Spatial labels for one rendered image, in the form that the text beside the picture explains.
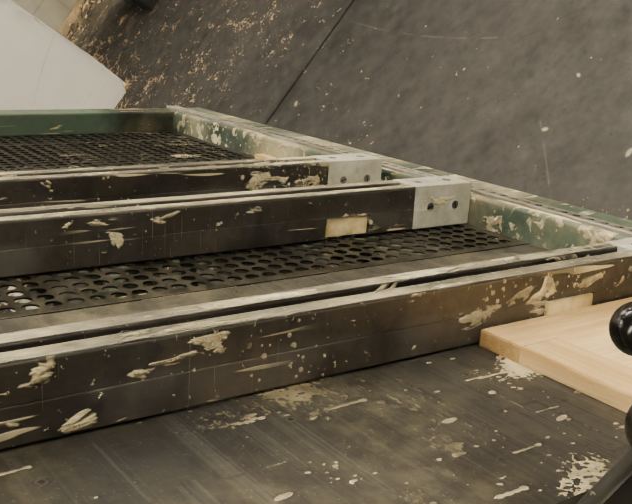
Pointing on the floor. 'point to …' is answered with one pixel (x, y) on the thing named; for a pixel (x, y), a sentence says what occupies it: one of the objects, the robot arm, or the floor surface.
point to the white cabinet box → (37, 65)
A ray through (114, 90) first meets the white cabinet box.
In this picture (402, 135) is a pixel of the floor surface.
